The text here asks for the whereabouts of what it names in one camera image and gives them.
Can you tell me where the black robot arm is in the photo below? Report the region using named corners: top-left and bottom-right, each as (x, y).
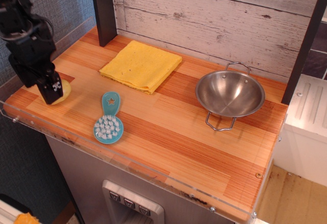
top-left (1, 0), bottom-right (63, 104)

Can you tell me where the folded yellow cloth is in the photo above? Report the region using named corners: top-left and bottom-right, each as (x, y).
top-left (99, 40), bottom-right (182, 94)

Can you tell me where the teal dish scrubber brush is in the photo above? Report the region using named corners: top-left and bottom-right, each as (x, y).
top-left (94, 92), bottom-right (124, 144)

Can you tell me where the steel pan with handles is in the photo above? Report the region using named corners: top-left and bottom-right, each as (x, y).
top-left (195, 62), bottom-right (265, 132)

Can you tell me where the dark shelf post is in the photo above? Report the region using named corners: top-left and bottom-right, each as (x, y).
top-left (93, 0), bottom-right (117, 47)
top-left (281, 0), bottom-right (326, 105)

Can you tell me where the dark right shelf post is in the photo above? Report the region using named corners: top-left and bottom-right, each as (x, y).
top-left (281, 0), bottom-right (326, 105)

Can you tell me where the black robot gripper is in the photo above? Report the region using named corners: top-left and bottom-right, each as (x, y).
top-left (5, 14), bottom-right (63, 104)

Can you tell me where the yellow toy potato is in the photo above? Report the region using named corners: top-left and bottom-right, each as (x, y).
top-left (41, 79), bottom-right (72, 105)

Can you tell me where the clear acrylic table guard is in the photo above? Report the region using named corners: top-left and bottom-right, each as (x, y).
top-left (4, 28), bottom-right (287, 223)

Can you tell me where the white toy cabinet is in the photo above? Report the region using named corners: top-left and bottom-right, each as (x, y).
top-left (273, 75), bottom-right (326, 186)

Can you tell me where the yellow object bottom left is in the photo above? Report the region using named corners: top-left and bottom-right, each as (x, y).
top-left (13, 213), bottom-right (40, 224)

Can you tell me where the dark left shelf post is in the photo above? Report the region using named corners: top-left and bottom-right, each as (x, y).
top-left (93, 0), bottom-right (117, 47)

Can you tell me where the grey toy dispenser panel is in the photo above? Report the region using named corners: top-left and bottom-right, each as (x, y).
top-left (102, 180), bottom-right (165, 223)

